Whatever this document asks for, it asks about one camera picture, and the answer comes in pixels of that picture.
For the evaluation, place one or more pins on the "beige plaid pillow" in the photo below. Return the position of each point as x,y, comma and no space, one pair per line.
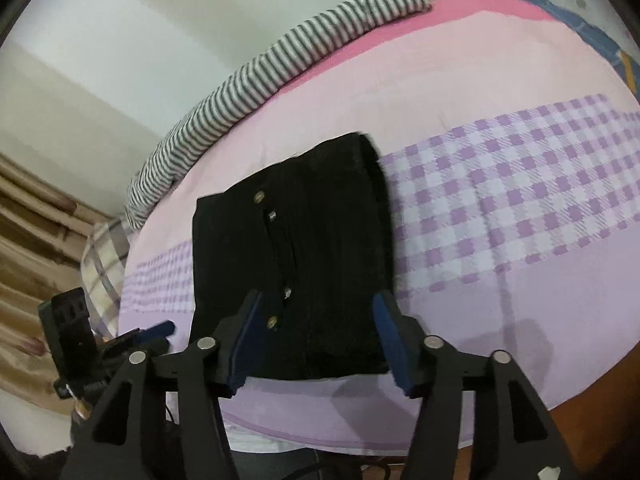
102,265

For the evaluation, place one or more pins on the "white floral quilt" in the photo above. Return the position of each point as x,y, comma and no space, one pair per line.
590,30

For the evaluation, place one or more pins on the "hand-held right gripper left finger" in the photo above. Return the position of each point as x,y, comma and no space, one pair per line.
245,355

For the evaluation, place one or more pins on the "black pants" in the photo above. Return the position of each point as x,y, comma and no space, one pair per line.
320,240

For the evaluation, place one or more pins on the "pink purple checked bedsheet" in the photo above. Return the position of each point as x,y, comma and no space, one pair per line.
500,210

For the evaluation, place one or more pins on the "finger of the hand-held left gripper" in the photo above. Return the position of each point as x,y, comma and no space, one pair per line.
159,330

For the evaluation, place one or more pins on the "beige curtain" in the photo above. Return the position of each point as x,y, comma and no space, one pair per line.
30,260

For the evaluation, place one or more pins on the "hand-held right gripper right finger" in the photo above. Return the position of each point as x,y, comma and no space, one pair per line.
395,345

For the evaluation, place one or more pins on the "wooden bed frame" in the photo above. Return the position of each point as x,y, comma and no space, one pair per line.
590,410

